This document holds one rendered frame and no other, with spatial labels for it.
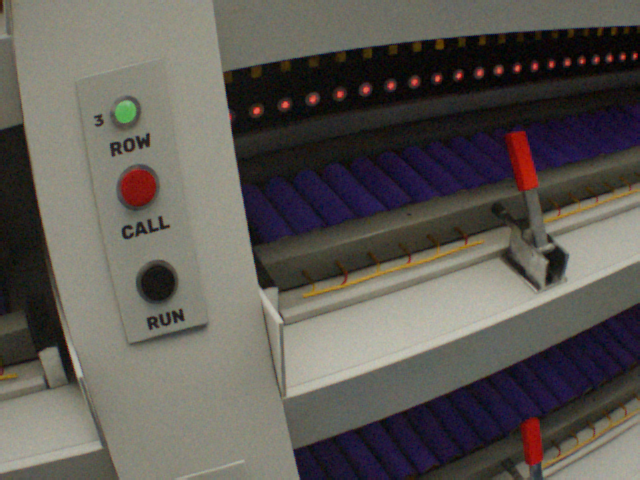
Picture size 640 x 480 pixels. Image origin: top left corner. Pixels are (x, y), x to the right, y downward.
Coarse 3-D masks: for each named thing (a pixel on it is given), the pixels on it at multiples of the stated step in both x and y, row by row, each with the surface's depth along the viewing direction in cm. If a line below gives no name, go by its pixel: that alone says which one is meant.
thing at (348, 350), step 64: (320, 64) 51; (384, 64) 54; (448, 64) 56; (512, 64) 59; (576, 64) 62; (256, 128) 52; (320, 128) 53; (448, 128) 56; (512, 128) 58; (576, 128) 59; (256, 192) 49; (320, 192) 49; (384, 192) 49; (448, 192) 50; (512, 192) 49; (576, 192) 52; (256, 256) 42; (320, 256) 44; (384, 256) 46; (448, 256) 47; (512, 256) 46; (576, 256) 47; (320, 320) 42; (384, 320) 42; (448, 320) 42; (512, 320) 43; (576, 320) 46; (320, 384) 38; (384, 384) 40; (448, 384) 43
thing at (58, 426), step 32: (32, 192) 44; (32, 256) 47; (32, 288) 44; (32, 320) 37; (64, 320) 34; (64, 352) 39; (0, 384) 37; (64, 384) 37; (0, 416) 35; (32, 416) 35; (64, 416) 35; (96, 416) 33; (0, 448) 33; (32, 448) 33; (64, 448) 34; (96, 448) 34
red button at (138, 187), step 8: (128, 176) 32; (136, 176) 32; (144, 176) 32; (152, 176) 32; (128, 184) 32; (136, 184) 32; (144, 184) 32; (152, 184) 32; (128, 192) 32; (136, 192) 32; (144, 192) 32; (152, 192) 32; (128, 200) 32; (136, 200) 32; (144, 200) 32
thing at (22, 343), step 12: (12, 312) 38; (24, 312) 38; (0, 324) 37; (12, 324) 38; (24, 324) 38; (0, 336) 37; (12, 336) 37; (24, 336) 38; (0, 348) 37; (12, 348) 38; (24, 348) 38; (36, 348) 39; (0, 360) 37; (12, 360) 38
